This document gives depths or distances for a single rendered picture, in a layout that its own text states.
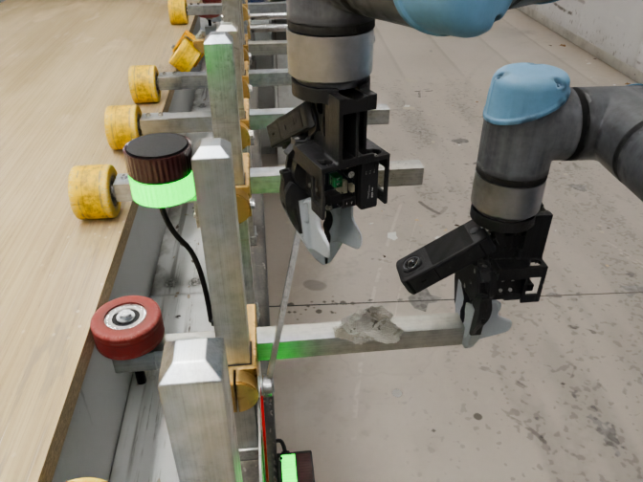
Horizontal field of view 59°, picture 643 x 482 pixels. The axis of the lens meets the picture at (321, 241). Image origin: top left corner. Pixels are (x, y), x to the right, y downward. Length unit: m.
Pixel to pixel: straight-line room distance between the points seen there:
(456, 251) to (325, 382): 1.22
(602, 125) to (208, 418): 0.46
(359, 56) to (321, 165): 0.10
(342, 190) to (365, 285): 1.67
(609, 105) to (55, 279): 0.67
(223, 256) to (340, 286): 1.63
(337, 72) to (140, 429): 0.66
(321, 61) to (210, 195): 0.16
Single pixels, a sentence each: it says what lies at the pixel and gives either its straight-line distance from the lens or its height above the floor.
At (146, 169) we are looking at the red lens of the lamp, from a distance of 0.52.
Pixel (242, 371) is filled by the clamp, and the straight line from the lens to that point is 0.67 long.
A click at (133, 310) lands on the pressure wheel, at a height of 0.90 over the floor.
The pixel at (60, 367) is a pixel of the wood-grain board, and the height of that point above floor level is 0.90.
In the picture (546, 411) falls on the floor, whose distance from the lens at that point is 1.87.
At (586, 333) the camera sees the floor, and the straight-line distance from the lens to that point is 2.18.
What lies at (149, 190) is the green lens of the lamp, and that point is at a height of 1.11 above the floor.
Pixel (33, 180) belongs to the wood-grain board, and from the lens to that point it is 1.08.
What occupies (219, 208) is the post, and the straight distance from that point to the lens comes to 0.54.
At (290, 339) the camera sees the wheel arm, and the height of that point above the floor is 0.86.
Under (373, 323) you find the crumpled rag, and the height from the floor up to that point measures 0.87.
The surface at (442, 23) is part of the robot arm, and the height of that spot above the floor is 1.26.
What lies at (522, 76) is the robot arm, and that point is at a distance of 0.59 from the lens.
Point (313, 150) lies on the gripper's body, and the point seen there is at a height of 1.13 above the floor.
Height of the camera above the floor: 1.35
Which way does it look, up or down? 34 degrees down
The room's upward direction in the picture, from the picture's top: straight up
